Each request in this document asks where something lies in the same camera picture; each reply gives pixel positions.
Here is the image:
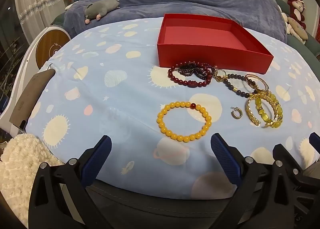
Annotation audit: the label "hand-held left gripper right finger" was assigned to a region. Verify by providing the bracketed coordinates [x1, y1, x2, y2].
[211, 133, 295, 229]

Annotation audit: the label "grey plush mouse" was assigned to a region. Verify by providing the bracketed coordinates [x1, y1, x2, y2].
[65, 0, 120, 24]

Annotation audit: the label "light blue printed bed sheet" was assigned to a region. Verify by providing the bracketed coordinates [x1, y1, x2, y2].
[25, 17, 320, 199]

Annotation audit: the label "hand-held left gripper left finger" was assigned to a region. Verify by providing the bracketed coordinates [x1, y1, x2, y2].
[28, 135, 113, 229]

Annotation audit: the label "yellow stone gold bracelet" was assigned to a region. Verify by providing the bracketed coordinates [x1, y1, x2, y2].
[254, 92, 284, 129]

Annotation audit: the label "gold ring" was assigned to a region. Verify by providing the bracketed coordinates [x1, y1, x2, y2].
[214, 69, 228, 82]

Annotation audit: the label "dark garnet small-bead bracelet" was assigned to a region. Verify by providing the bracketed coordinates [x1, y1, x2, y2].
[178, 61, 217, 81]

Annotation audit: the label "brown flat board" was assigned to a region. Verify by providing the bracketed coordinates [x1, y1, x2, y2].
[9, 69, 56, 130]

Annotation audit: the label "white fluffy blanket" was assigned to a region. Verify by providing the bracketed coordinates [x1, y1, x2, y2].
[0, 133, 65, 229]

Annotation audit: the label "red cardboard box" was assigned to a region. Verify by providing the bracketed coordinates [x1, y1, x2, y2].
[157, 14, 274, 74]

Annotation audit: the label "beige plush toy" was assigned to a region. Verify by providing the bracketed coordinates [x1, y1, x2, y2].
[281, 12, 309, 45]

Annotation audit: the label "green upholstered bed frame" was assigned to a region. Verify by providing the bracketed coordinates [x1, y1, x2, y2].
[260, 0, 320, 60]

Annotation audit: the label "yellow bead bracelet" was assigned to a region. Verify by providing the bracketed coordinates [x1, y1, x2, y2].
[157, 102, 212, 143]

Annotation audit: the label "red bead bracelet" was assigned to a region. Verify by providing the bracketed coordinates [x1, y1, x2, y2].
[168, 61, 209, 89]

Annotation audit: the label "gold hoop earring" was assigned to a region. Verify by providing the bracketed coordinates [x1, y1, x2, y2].
[230, 106, 242, 120]

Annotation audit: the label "dark bead bracelet gold charms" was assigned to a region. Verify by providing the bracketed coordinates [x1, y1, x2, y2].
[223, 74, 260, 98]

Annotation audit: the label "thin gold bangle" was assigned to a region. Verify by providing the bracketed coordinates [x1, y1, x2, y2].
[245, 74, 270, 92]

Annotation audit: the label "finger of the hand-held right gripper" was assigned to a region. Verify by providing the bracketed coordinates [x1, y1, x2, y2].
[309, 132, 320, 162]
[272, 144, 304, 177]

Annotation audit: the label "gold leaf cuff bracelet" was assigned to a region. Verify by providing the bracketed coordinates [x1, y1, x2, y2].
[246, 93, 273, 127]

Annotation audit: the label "white stand with wooden disc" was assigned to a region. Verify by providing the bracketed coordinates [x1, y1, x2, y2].
[0, 25, 72, 132]

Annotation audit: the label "red monkey plush toy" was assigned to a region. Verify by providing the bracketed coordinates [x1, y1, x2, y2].
[287, 0, 307, 30]

